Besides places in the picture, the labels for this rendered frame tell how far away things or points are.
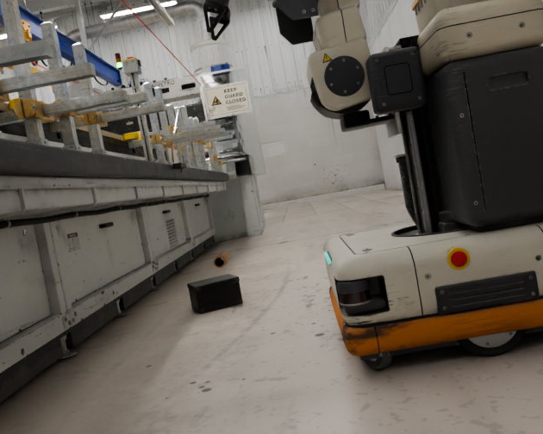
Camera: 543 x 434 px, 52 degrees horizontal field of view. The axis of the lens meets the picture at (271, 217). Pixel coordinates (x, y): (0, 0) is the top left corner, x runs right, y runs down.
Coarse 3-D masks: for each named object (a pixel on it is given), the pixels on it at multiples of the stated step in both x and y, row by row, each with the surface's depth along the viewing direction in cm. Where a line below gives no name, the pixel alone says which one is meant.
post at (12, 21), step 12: (0, 0) 153; (12, 0) 153; (12, 12) 153; (12, 24) 153; (12, 36) 153; (24, 36) 157; (24, 72) 154; (24, 96) 154; (36, 96) 158; (24, 120) 155; (36, 120) 155; (36, 132) 155
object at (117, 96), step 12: (84, 96) 158; (96, 96) 158; (108, 96) 158; (120, 96) 158; (48, 108) 159; (60, 108) 158; (72, 108) 158; (84, 108) 160; (0, 120) 159; (12, 120) 159
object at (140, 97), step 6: (132, 96) 182; (138, 96) 182; (144, 96) 182; (126, 102) 183; (132, 102) 183; (138, 102) 184; (90, 108) 183; (96, 108) 183; (102, 108) 183; (108, 108) 185; (78, 114) 185; (24, 126) 185
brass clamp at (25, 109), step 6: (18, 102) 152; (24, 102) 152; (30, 102) 152; (36, 102) 155; (42, 102) 159; (18, 108) 152; (24, 108) 152; (30, 108) 152; (36, 108) 153; (42, 108) 158; (18, 114) 152; (24, 114) 152; (30, 114) 152; (36, 114) 154; (42, 114) 158; (42, 120) 160; (48, 120) 162
